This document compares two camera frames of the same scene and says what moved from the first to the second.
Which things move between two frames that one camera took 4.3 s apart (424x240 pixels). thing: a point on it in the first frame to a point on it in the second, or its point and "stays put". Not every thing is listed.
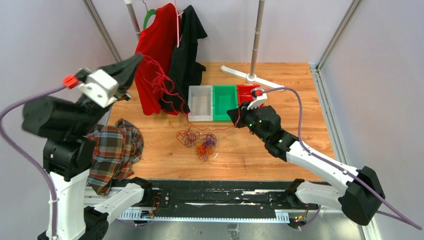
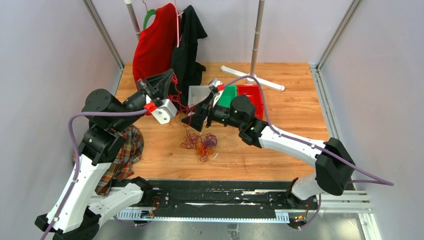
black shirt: x=185 y=70 stays put
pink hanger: x=179 y=37 stays put
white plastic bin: x=200 y=101 stays put
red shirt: x=156 y=44 stays put
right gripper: x=243 y=112 to x=204 y=109
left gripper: x=124 y=71 to x=157 y=84
